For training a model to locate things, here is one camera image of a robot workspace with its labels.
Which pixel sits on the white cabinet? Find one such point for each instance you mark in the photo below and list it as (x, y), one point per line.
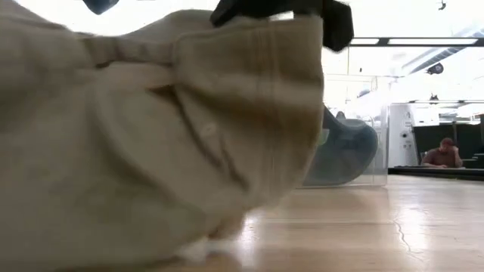
(402, 136)

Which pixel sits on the grey denim cap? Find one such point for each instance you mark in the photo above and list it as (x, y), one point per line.
(348, 151)

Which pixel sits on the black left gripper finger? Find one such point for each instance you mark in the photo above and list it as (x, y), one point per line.
(257, 7)

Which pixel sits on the black aluminium table frame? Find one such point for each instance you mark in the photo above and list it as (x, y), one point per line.
(435, 173)

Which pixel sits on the clear plastic container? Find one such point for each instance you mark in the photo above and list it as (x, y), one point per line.
(382, 151)

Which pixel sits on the seated person at desk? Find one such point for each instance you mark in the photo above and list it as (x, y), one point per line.
(442, 156)

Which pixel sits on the beige cotton cap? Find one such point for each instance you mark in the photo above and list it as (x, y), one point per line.
(132, 151)

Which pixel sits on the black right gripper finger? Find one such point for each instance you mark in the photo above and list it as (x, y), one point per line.
(338, 26)

